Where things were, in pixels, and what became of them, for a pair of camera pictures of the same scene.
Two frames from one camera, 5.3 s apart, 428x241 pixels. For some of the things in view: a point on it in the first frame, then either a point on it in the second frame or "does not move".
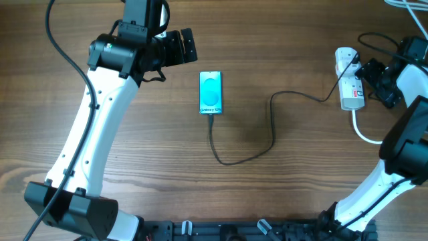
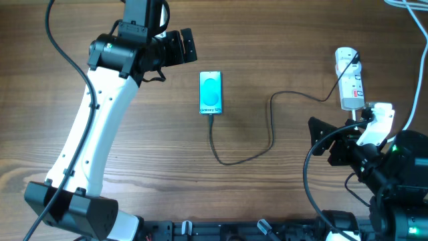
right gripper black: x=388 y=98 -> x=346 y=139
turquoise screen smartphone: x=210 y=95 does not move
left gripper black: x=177 y=57 does not move
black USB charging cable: x=355 y=56 does not move
